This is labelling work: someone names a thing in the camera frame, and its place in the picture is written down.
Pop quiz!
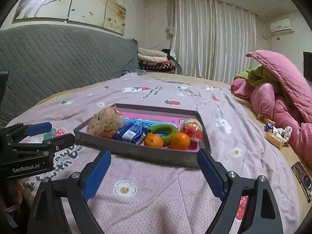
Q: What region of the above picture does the stack of folded blankets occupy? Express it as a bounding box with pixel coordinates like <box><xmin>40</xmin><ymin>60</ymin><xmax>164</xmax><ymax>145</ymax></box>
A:
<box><xmin>137</xmin><ymin>47</ymin><xmax>177</xmax><ymax>74</ymax></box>

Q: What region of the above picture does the pink strawberry print bedsheet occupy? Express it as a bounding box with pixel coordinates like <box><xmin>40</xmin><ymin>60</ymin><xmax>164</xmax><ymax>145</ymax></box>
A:
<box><xmin>6</xmin><ymin>74</ymin><xmax>295</xmax><ymax>234</ymax></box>

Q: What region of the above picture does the grey cardboard box tray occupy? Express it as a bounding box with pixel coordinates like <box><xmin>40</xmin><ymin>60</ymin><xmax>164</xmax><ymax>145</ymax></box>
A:
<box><xmin>74</xmin><ymin>103</ymin><xmax>212</xmax><ymax>168</ymax></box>

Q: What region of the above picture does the black television screen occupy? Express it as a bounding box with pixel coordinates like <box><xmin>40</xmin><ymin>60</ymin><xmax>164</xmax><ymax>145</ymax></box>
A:
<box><xmin>303</xmin><ymin>51</ymin><xmax>312</xmax><ymax>82</ymax></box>

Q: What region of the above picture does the green fuzzy hair ring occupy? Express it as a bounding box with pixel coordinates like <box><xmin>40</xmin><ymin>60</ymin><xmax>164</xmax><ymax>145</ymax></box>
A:
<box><xmin>149</xmin><ymin>124</ymin><xmax>178</xmax><ymax>144</ymax></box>

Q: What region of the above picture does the grey quilted headboard cover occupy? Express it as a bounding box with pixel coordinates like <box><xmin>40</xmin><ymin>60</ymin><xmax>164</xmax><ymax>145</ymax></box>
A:
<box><xmin>0</xmin><ymin>24</ymin><xmax>139</xmax><ymax>129</ymax></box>

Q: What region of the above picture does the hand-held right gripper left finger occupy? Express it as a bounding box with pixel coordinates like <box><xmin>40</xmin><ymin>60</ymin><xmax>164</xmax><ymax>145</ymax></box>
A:
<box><xmin>30</xmin><ymin>150</ymin><xmax>112</xmax><ymax>234</ymax></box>

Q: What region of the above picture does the pink quilt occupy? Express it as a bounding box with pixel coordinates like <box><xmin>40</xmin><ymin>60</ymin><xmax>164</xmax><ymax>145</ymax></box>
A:
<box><xmin>230</xmin><ymin>50</ymin><xmax>312</xmax><ymax>161</ymax></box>

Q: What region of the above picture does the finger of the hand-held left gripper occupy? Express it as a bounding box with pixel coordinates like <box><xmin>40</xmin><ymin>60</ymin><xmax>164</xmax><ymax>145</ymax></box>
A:
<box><xmin>0</xmin><ymin>122</ymin><xmax>52</xmax><ymax>143</ymax></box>
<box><xmin>8</xmin><ymin>133</ymin><xmax>75</xmax><ymax>154</ymax></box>

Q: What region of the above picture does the blue snack packet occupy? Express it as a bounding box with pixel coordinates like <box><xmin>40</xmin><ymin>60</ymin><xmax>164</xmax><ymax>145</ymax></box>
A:
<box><xmin>117</xmin><ymin>124</ymin><xmax>149</xmax><ymax>145</ymax></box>

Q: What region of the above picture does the beige mesh scrunchie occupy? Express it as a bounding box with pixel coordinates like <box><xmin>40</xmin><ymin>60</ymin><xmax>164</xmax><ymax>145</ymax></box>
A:
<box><xmin>86</xmin><ymin>106</ymin><xmax>125</xmax><ymax>137</ymax></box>

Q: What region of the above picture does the snack wrappers bundle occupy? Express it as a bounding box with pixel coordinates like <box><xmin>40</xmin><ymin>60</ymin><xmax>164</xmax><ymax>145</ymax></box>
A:
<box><xmin>272</xmin><ymin>126</ymin><xmax>293</xmax><ymax>142</ymax></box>

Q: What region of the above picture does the orange mandarin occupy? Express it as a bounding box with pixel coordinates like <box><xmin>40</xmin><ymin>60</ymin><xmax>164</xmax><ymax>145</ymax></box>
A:
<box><xmin>170</xmin><ymin>132</ymin><xmax>191</xmax><ymax>150</ymax></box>
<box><xmin>144</xmin><ymin>134</ymin><xmax>164</xmax><ymax>149</ymax></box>

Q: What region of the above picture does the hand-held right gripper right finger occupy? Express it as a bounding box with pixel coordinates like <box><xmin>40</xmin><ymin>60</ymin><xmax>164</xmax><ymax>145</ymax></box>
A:
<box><xmin>197</xmin><ymin>149</ymin><xmax>284</xmax><ymax>234</ymax></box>

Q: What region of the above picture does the white air conditioner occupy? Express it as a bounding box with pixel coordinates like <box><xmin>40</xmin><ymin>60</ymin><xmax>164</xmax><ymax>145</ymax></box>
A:
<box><xmin>269</xmin><ymin>19</ymin><xmax>293</xmax><ymax>33</ymax></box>

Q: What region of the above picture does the green blanket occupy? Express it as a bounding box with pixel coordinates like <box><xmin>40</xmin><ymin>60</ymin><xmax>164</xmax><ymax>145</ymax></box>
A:
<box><xmin>235</xmin><ymin>66</ymin><xmax>281</xmax><ymax>88</ymax></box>

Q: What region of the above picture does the blossom tree wall painting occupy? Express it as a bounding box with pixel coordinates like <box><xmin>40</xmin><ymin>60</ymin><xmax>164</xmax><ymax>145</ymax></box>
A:
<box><xmin>12</xmin><ymin>0</ymin><xmax>127</xmax><ymax>35</ymax></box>

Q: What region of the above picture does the white curtain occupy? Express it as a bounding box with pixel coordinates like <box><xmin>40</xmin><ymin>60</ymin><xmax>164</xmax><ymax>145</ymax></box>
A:
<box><xmin>171</xmin><ymin>0</ymin><xmax>256</xmax><ymax>86</ymax></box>

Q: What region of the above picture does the blue and red toy egg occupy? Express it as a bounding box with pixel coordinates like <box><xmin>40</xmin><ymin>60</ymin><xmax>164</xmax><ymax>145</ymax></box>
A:
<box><xmin>182</xmin><ymin>118</ymin><xmax>203</xmax><ymax>142</ymax></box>

